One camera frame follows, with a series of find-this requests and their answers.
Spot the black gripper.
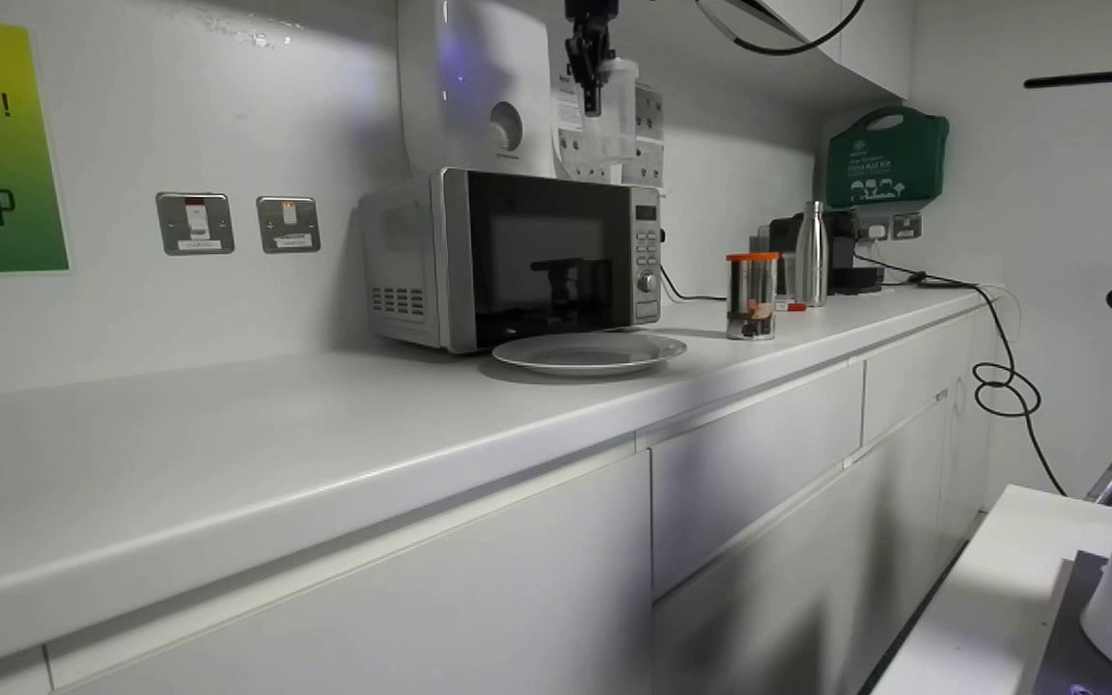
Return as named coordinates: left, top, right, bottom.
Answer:
left=565, top=0, right=623, bottom=117

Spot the clear plastic container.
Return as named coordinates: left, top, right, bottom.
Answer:
left=554, top=54, right=644, bottom=184

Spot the silver microwave with black door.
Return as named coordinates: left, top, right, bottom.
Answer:
left=356, top=166, right=670, bottom=359

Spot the glass jar with orange lid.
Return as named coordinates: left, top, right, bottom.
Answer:
left=723, top=246, right=784, bottom=342

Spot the white round plate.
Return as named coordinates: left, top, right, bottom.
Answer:
left=486, top=330, right=690, bottom=378

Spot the stainless steel bottle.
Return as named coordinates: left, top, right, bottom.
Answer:
left=795, top=196, right=833, bottom=311

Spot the green first aid box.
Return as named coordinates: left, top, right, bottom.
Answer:
left=820, top=104, right=954, bottom=216

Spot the black coffee machine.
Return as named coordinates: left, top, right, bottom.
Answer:
left=825, top=210, right=889, bottom=299

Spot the white cabinet drawer front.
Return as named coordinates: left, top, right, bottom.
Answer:
left=644, top=355, right=869, bottom=600

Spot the thin black rod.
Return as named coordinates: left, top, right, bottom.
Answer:
left=1020, top=48, right=1112, bottom=93

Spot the white side table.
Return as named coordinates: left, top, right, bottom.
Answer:
left=869, top=481, right=1112, bottom=695

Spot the white wall switch panel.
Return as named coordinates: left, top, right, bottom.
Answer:
left=630, top=82, right=674, bottom=193

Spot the white wall water boiler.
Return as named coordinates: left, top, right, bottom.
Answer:
left=393, top=0, right=559, bottom=180

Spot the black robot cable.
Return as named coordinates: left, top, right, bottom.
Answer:
left=690, top=0, right=869, bottom=59

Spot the thin microwave power cable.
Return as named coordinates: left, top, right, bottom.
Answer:
left=657, top=260, right=730, bottom=309

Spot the steel wall socket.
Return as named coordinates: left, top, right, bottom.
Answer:
left=154, top=188, right=241, bottom=260
left=257, top=193, right=326, bottom=260

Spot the long black power cable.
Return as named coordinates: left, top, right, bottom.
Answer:
left=856, top=255, right=1070, bottom=503

